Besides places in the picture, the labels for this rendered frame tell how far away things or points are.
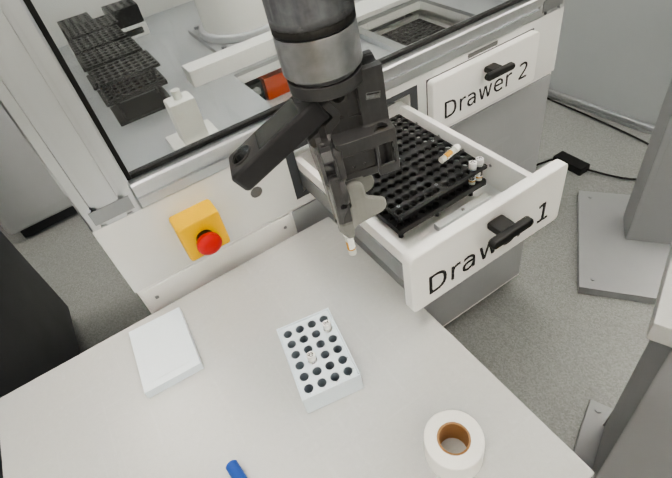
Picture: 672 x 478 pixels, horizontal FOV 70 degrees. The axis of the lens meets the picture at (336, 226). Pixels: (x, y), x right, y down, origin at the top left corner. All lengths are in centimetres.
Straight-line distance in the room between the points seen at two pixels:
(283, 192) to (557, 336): 109
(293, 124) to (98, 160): 36
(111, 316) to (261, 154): 166
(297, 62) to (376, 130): 11
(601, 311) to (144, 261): 141
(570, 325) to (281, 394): 118
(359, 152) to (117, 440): 53
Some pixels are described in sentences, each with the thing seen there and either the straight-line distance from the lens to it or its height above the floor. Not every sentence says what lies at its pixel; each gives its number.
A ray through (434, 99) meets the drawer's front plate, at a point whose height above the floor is 89.
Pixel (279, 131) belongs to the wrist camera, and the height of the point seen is 114.
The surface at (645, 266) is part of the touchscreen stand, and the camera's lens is 190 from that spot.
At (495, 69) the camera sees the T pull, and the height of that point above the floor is 91.
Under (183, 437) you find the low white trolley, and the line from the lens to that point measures 74.
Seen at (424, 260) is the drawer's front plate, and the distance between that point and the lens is 62.
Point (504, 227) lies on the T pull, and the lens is 67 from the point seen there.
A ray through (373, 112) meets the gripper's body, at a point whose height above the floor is 113.
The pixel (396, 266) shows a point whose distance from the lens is 69.
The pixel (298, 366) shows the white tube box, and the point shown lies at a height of 78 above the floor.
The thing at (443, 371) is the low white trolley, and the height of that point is 76.
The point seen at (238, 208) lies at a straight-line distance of 85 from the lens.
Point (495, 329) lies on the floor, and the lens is 167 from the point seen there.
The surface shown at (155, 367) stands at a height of 78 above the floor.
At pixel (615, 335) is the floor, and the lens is 174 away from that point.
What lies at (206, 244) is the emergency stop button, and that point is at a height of 88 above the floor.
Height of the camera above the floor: 138
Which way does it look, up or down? 43 degrees down
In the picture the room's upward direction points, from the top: 12 degrees counter-clockwise
